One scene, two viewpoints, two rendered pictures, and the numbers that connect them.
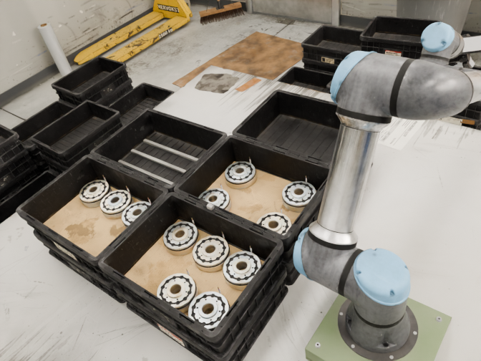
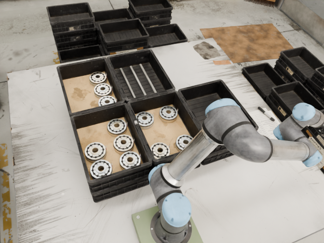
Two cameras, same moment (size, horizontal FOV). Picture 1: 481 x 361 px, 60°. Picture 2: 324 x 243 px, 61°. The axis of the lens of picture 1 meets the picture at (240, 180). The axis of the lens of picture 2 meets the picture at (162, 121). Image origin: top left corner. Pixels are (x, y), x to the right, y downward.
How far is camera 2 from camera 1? 0.39 m
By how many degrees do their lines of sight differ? 15
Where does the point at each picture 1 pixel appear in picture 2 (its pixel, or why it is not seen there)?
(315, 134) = not seen: hidden behind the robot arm
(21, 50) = not seen: outside the picture
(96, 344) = (54, 149)
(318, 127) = not seen: hidden behind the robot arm
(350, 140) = (199, 139)
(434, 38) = (299, 112)
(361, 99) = (212, 125)
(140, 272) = (88, 131)
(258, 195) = (168, 130)
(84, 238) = (78, 98)
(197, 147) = (161, 84)
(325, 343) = (141, 218)
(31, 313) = (39, 116)
